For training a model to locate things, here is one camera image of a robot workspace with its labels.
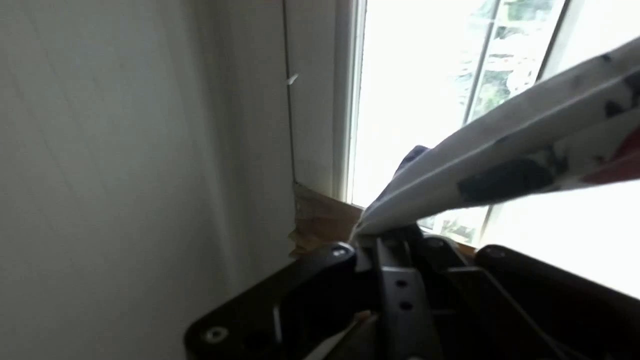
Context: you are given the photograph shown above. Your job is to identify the grey cloth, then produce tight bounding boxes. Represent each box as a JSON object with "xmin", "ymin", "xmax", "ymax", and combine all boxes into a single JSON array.
[{"xmin": 348, "ymin": 35, "xmax": 640, "ymax": 239}]

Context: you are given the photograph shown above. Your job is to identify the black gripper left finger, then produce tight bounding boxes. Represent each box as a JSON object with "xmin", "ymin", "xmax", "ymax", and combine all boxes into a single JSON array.
[{"xmin": 183, "ymin": 239, "xmax": 376, "ymax": 360}]

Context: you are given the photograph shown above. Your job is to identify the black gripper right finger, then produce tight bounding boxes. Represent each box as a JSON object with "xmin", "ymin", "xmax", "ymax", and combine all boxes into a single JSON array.
[{"xmin": 372, "ymin": 226, "xmax": 640, "ymax": 360}]

